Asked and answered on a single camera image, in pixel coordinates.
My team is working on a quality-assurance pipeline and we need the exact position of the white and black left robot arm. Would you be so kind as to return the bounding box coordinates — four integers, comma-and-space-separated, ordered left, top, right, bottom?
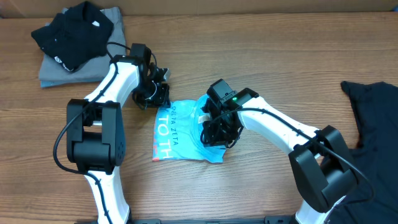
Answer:
60, 44, 170, 223

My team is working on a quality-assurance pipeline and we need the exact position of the brown cardboard back panel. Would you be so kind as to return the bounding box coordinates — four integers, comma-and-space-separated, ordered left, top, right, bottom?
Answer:
1, 0, 397, 18

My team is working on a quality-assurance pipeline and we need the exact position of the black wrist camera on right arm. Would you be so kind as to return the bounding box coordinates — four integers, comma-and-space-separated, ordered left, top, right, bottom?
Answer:
206, 79, 238, 105

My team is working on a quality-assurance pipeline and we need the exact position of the light blue printed t-shirt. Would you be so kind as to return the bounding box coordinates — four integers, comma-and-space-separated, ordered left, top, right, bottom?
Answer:
152, 95, 226, 163

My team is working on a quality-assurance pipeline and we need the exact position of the silver wrist camera on left arm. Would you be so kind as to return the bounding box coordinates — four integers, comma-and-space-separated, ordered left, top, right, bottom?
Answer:
155, 68, 171, 82

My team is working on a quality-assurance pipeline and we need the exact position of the grey folded garment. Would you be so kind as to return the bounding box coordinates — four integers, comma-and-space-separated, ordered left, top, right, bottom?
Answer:
39, 7, 126, 88

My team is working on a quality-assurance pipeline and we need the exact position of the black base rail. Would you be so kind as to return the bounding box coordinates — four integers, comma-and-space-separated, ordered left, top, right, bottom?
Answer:
127, 215, 298, 224

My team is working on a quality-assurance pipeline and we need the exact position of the black garment at right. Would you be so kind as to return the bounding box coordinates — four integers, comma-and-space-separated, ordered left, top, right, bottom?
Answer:
328, 81, 397, 223

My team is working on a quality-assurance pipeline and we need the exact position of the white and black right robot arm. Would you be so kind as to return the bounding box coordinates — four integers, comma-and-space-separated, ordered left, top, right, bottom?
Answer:
200, 86, 359, 223

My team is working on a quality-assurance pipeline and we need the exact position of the black folded polo shirt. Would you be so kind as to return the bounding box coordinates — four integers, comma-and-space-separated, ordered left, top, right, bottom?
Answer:
31, 1, 114, 72

